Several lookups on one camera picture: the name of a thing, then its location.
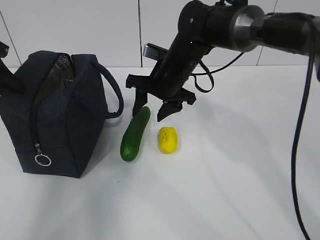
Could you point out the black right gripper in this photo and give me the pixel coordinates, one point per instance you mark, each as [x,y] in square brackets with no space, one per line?
[168,77]

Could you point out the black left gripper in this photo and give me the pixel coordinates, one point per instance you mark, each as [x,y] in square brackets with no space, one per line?
[8,80]

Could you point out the yellow lemon toy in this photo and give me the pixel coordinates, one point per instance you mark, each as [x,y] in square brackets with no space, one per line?
[168,140]

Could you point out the green cucumber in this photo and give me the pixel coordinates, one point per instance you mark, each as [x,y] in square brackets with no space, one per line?
[132,138]

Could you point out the dark blue lunch bag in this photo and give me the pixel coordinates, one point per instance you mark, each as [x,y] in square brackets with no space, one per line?
[55,124]

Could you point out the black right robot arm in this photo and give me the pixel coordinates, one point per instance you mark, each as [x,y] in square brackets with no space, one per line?
[228,24]

